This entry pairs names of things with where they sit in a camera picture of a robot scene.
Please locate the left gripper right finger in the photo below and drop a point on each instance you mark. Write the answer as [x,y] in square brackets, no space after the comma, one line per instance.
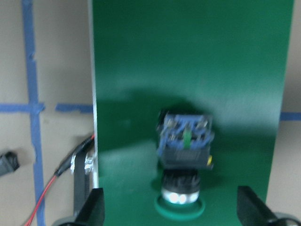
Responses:
[252,211]

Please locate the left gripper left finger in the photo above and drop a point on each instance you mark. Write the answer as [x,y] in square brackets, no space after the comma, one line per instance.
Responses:
[91,214]

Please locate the green push button switch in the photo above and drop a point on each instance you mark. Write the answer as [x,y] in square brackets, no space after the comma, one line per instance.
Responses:
[184,148]

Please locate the green conveyor belt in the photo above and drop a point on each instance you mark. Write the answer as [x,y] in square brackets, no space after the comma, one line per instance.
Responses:
[226,58]

